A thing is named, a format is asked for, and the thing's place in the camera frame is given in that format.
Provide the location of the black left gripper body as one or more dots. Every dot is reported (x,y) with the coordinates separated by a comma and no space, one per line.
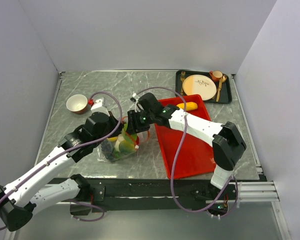
(110,127)

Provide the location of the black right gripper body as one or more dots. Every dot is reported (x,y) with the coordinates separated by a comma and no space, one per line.
(143,120)

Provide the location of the yellow pear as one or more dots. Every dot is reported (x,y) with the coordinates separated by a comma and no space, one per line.
(112,139)

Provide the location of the black grape bunch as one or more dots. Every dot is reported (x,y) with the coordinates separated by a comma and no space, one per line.
(108,149)

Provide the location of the green leaf vegetable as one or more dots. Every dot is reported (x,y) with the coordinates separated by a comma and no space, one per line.
(125,134)

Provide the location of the clear zip bag orange zipper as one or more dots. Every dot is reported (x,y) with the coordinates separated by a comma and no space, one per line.
(142,138)

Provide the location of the green orange fruit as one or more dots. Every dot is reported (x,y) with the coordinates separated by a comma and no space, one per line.
(127,148)

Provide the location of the yellow mango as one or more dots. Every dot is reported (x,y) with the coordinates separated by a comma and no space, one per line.
(188,106)

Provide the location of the white radish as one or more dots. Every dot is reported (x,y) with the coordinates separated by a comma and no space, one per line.
(119,139)

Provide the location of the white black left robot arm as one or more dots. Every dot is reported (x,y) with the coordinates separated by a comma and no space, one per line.
(21,199)

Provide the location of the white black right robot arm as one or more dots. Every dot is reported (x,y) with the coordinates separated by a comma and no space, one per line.
(226,140)

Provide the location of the white brown bowl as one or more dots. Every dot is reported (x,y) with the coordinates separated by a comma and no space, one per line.
(77,104)

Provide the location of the gold fork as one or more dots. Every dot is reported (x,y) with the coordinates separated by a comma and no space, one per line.
(182,79)

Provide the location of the cream orange plate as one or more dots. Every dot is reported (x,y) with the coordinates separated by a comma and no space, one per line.
(199,85)

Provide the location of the red plastic tray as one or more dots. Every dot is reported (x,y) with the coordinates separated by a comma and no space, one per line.
(195,158)

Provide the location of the orange cup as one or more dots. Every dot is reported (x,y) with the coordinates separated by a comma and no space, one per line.
(216,75)

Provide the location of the black serving tray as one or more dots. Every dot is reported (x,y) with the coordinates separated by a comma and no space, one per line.
(225,94)

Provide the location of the gold spoon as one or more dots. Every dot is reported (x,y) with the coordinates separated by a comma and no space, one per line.
(221,81)

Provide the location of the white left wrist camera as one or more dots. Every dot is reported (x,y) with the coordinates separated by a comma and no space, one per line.
(98,105)

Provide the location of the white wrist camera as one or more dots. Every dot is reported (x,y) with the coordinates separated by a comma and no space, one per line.
(98,105)
(135,99)

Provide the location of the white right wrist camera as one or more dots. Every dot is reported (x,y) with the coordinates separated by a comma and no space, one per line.
(135,99)

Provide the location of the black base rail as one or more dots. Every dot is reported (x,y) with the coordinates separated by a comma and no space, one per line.
(152,194)

